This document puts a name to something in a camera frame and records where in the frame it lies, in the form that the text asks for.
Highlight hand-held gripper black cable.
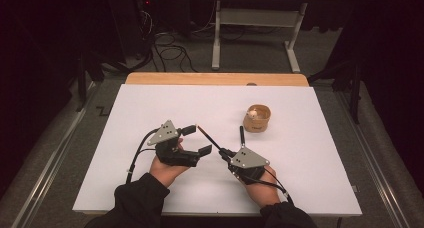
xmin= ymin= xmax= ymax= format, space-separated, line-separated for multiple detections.
xmin=125 ymin=127 xmax=161 ymax=185
xmin=238 ymin=167 xmax=295 ymax=206

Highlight person's left hand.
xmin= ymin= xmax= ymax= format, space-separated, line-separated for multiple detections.
xmin=149 ymin=154 xmax=191 ymax=188

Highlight person's right hand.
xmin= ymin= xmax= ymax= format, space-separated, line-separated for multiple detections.
xmin=238 ymin=165 xmax=282 ymax=208

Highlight black floor cables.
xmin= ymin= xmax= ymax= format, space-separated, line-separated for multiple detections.
xmin=134 ymin=7 xmax=199 ymax=74

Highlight wooden table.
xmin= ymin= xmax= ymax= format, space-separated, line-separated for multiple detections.
xmin=124 ymin=71 xmax=310 ymax=88

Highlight right hand-held gripper black cable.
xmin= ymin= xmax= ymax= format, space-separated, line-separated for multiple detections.
xmin=238 ymin=167 xmax=295 ymax=206

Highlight metal floor rail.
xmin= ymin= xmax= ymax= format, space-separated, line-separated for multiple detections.
xmin=336 ymin=91 xmax=411 ymax=228
xmin=11 ymin=82 xmax=98 ymax=228

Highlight dark equipment with red light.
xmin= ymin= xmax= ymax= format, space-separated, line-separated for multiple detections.
xmin=108 ymin=0 xmax=158 ymax=64

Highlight white-framed desk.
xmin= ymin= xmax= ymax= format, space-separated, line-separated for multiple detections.
xmin=211 ymin=0 xmax=353 ymax=74

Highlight black metal stand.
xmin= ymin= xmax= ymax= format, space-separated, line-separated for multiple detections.
xmin=306 ymin=54 xmax=364 ymax=125
xmin=74 ymin=51 xmax=154 ymax=113

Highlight white table mat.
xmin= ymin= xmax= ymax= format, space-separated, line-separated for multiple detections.
xmin=72 ymin=83 xmax=363 ymax=217

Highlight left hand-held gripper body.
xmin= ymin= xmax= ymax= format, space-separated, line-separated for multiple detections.
xmin=147 ymin=119 xmax=201 ymax=168

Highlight left hand-held gripper black cable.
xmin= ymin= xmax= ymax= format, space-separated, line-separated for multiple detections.
xmin=125 ymin=127 xmax=161 ymax=185

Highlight thin black orange-tipped brush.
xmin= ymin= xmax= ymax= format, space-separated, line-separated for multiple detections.
xmin=197 ymin=125 xmax=224 ymax=152

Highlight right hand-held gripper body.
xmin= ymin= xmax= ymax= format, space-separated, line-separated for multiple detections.
xmin=228 ymin=147 xmax=270 ymax=186

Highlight round wooden brush holder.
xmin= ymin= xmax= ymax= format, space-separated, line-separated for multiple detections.
xmin=242 ymin=103 xmax=272 ymax=133

